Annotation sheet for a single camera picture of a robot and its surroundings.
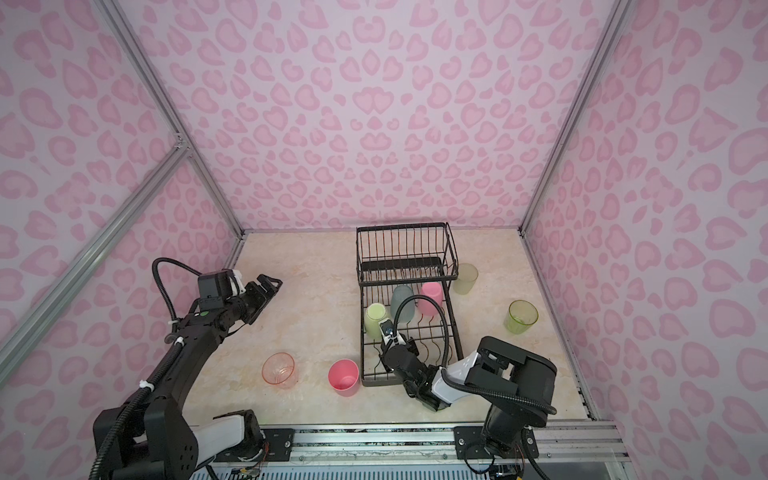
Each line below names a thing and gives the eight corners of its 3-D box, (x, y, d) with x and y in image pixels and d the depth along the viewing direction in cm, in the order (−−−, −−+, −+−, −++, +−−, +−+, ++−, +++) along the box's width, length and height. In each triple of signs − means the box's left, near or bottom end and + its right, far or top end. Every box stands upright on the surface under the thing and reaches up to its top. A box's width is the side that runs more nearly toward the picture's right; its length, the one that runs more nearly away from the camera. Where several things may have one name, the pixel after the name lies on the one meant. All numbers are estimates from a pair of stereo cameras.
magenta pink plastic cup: (333, 396, 83) (326, 384, 75) (336, 372, 87) (330, 358, 79) (358, 396, 83) (354, 384, 75) (360, 372, 87) (356, 358, 79)
